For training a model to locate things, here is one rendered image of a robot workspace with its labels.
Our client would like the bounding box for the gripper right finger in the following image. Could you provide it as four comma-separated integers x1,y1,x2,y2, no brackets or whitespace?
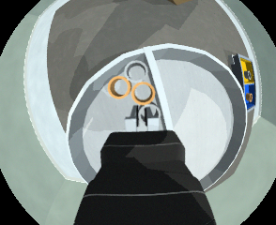
145,106,159,131

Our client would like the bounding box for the grey rectangular tray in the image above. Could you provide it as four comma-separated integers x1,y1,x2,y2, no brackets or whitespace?
228,53,256,113

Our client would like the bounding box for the bronze bushing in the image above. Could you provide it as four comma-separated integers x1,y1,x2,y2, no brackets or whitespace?
131,82,155,105
108,76,132,99
246,93,253,102

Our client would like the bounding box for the grey metal sleeve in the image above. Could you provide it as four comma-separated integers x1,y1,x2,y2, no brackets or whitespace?
244,70,251,80
124,60,148,83
138,102,161,124

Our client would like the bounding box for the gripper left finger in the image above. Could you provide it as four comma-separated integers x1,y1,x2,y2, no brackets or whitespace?
125,105,139,132

